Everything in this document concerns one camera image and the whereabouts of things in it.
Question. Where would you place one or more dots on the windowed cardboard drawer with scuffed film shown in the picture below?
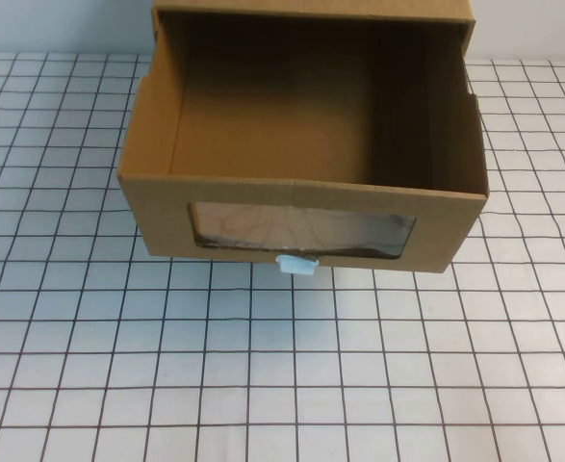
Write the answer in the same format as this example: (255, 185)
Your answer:
(311, 216)

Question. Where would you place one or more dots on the cardboard shoe box outer shell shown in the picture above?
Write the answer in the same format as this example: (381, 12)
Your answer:
(311, 6)

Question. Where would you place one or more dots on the white grid-patterned tablecloth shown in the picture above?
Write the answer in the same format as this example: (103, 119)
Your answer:
(118, 361)

